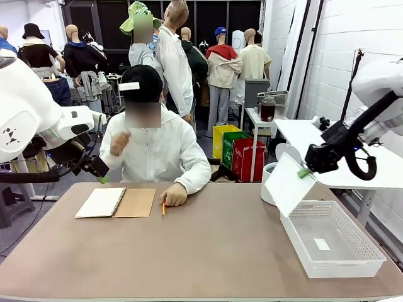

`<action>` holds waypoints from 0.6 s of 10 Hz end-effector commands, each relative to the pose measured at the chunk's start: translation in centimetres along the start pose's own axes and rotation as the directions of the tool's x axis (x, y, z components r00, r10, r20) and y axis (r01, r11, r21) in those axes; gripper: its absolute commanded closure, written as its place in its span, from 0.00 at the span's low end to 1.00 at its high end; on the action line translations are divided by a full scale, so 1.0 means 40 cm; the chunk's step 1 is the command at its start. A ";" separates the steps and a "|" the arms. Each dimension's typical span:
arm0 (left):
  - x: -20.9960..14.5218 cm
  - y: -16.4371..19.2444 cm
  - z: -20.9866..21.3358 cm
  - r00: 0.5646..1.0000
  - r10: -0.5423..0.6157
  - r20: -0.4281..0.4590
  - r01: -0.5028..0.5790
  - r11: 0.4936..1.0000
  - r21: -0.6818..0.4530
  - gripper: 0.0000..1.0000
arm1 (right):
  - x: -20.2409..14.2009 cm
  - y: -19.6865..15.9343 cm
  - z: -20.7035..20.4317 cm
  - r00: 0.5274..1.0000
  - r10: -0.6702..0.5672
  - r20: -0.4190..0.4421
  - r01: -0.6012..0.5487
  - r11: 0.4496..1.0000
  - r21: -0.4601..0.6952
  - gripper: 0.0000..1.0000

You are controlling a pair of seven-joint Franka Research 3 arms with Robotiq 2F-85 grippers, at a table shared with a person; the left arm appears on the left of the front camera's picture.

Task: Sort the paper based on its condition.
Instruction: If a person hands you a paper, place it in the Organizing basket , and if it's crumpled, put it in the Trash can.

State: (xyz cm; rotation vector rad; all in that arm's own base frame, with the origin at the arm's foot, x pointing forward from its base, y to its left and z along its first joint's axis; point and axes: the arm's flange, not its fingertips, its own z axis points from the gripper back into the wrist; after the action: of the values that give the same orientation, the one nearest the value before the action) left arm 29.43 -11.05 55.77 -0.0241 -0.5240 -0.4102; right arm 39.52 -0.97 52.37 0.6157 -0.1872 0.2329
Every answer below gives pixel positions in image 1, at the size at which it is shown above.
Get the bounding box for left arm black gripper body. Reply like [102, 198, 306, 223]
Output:
[74, 154, 110, 177]

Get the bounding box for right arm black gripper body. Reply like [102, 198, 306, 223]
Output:
[304, 141, 343, 174]

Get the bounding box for white paper sheet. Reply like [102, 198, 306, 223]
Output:
[264, 152, 318, 218]

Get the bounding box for spiral notebook with brown cover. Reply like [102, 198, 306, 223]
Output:
[74, 187, 157, 219]

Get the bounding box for person's left forearm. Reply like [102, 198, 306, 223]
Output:
[172, 162, 212, 195]

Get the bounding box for person's right forearm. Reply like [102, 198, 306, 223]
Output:
[99, 147, 127, 177]

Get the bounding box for person's right hand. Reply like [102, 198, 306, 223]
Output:
[109, 131, 132, 157]

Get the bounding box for person's left hand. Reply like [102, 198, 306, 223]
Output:
[163, 183, 189, 208]

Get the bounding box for white work table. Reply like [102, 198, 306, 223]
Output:
[273, 118, 403, 228]

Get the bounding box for white lidded trash bin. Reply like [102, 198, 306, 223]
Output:
[260, 143, 303, 207]

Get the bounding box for person's torso in white jacket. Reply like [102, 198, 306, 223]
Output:
[99, 103, 212, 194]

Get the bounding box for red recycling bin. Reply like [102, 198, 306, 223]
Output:
[232, 138, 266, 182]

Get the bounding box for brown glass jar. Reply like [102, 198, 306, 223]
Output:
[260, 96, 277, 123]

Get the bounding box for black tripod pole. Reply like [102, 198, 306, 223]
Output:
[339, 48, 365, 125]

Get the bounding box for narrow white side table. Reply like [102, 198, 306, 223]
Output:
[242, 106, 280, 183]

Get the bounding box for black floor stand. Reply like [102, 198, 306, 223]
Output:
[209, 159, 240, 182]

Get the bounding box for green recycling bin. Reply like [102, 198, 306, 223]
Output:
[222, 131, 253, 172]

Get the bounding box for yellow recycling bin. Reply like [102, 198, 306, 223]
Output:
[212, 125, 242, 159]

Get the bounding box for grey box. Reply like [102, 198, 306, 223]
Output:
[244, 79, 271, 109]

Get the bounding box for black cap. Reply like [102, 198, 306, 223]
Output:
[121, 64, 164, 103]

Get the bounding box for white perforated plastic basket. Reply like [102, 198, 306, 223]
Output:
[279, 200, 387, 279]

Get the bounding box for mannequin in black sweater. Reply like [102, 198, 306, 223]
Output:
[64, 24, 110, 113]

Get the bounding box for black leaning pole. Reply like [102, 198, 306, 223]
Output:
[295, 0, 325, 111]
[286, 0, 308, 92]

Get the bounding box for figure in green checked hat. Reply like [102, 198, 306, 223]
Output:
[119, 1, 164, 72]

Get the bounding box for mannequin in cream shirt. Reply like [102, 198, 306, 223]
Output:
[239, 28, 272, 81]

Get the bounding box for mannequin with black hat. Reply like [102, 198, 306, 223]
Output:
[18, 23, 72, 106]

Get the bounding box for mannequin in white shirt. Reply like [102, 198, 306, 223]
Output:
[156, 0, 195, 123]

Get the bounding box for mannequin in red beige jacket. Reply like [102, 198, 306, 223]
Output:
[206, 26, 243, 138]

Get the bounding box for white oval appliance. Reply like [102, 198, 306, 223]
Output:
[232, 30, 246, 54]

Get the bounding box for mannequin in dark green hoodie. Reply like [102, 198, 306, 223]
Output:
[179, 26, 208, 108]

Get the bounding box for mannequin in blue white jacket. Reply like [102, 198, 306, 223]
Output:
[0, 26, 18, 55]

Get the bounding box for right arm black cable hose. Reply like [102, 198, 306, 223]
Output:
[344, 90, 403, 181]

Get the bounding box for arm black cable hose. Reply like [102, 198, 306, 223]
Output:
[344, 90, 403, 181]
[0, 147, 95, 184]

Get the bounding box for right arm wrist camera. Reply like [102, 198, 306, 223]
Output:
[311, 115, 331, 131]

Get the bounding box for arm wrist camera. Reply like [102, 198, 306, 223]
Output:
[91, 111, 108, 126]
[311, 115, 331, 131]

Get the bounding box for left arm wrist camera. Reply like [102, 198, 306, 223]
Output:
[91, 111, 108, 126]

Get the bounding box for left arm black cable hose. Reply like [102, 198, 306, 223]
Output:
[0, 147, 95, 184]

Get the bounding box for thin black floor cable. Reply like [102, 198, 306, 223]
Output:
[0, 184, 48, 256]

